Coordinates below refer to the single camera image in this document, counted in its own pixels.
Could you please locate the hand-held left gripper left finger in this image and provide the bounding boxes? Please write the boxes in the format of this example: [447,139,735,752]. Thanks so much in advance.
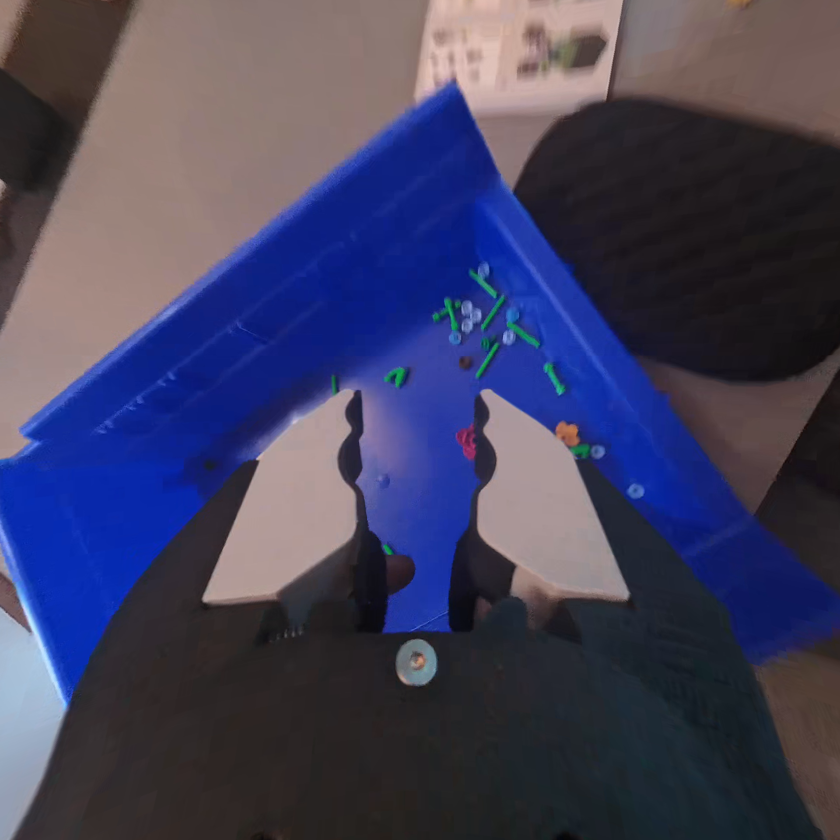
[202,390,370,603]

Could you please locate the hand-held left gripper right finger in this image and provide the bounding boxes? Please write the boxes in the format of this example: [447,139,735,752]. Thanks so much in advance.
[468,390,631,601]

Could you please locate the blue plastic box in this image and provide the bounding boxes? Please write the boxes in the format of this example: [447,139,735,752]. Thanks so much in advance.
[0,80,840,710]

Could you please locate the scattered green stick brick pieces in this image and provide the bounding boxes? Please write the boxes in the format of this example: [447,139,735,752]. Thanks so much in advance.
[328,266,592,460]

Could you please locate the scattered clear round brick studs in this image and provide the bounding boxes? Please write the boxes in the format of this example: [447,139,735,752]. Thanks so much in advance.
[375,261,647,501]

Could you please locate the black egg-crate foam pad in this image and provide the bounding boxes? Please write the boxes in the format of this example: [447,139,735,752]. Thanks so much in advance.
[512,98,840,382]

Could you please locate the brick instruction booklet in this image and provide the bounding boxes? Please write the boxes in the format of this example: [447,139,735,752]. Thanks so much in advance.
[415,0,624,119]

